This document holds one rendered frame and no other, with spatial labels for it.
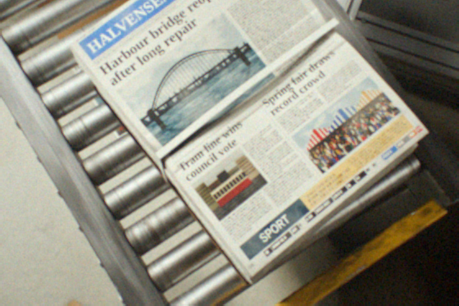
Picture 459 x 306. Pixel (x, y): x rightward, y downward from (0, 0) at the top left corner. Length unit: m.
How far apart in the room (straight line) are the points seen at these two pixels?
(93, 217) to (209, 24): 0.36
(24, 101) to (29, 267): 0.85
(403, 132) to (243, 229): 0.23
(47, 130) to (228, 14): 0.37
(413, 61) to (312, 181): 1.01
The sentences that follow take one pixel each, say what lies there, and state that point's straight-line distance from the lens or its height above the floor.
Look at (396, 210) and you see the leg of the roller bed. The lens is 1.35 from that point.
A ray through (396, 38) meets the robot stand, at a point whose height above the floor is 0.23.
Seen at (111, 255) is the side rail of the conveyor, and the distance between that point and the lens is 1.05.
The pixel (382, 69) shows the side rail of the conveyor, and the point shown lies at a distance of 1.14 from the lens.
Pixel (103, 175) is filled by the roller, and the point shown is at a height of 0.79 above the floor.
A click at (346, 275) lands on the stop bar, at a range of 1.03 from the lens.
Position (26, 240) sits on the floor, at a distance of 1.91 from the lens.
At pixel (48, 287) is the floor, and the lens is 1.88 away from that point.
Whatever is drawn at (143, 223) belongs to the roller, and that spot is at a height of 0.80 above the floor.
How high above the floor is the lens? 1.83
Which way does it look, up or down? 75 degrees down
